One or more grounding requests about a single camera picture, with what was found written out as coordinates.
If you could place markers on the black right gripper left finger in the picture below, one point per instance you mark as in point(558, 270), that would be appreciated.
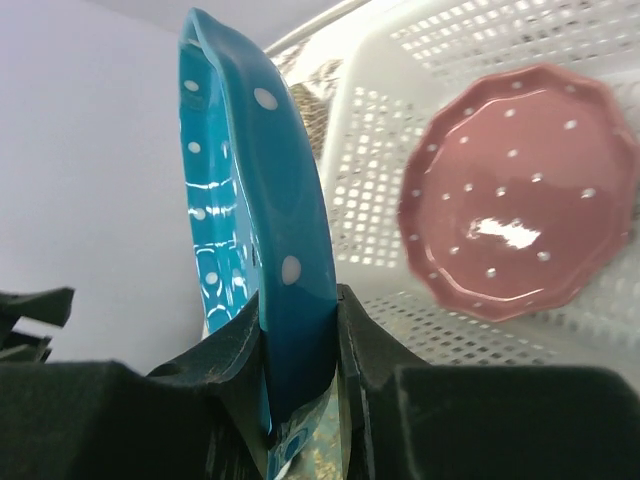
point(197, 416)

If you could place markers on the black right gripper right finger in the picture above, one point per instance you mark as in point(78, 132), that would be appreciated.
point(404, 418)

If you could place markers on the blue polka dot plate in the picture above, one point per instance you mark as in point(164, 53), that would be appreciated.
point(259, 224)

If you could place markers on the pink polka dot plate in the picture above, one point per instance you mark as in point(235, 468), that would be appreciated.
point(519, 192)

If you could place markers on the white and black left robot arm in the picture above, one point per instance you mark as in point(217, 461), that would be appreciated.
point(30, 320)

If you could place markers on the white perforated plastic bin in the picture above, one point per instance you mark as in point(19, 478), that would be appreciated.
point(403, 62)

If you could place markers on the patterned small ceramic bowl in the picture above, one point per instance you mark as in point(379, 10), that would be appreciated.
point(314, 113)

